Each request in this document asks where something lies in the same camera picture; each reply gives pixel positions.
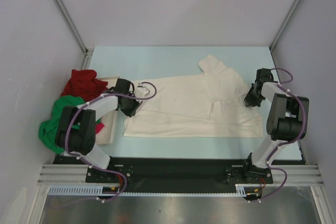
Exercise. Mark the green t shirt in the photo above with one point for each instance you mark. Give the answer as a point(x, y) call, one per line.
point(48, 129)

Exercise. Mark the cream plastic tray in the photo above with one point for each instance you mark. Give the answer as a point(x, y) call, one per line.
point(106, 134)

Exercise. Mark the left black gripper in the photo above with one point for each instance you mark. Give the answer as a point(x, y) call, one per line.
point(131, 112)

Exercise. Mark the left aluminium frame post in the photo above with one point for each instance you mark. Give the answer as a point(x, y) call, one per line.
point(71, 25)

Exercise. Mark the aluminium frame post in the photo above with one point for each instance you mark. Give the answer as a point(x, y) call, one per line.
point(71, 25)
point(285, 23)

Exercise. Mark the aluminium front rail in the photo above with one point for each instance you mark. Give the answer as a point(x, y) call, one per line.
point(76, 174)

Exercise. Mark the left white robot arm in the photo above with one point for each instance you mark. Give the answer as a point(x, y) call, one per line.
point(76, 132)

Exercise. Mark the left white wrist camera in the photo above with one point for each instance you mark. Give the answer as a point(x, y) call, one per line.
point(142, 92)

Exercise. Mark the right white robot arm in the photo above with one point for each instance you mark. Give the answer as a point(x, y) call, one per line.
point(286, 123)

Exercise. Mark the dark red t shirt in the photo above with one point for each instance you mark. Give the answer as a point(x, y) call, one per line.
point(84, 84)

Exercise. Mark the magenta pink t shirt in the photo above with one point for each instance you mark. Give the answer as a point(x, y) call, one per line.
point(99, 127)

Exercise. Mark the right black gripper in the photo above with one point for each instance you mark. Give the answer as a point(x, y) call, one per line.
point(250, 102)

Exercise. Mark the white slotted cable duct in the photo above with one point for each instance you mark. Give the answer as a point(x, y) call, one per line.
point(76, 189)

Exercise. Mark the cream white t shirt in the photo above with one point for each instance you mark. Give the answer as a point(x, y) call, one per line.
point(209, 104)

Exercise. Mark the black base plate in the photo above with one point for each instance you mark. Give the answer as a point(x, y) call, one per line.
point(182, 176)

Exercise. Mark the right aluminium frame post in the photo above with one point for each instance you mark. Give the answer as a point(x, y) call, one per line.
point(285, 23)

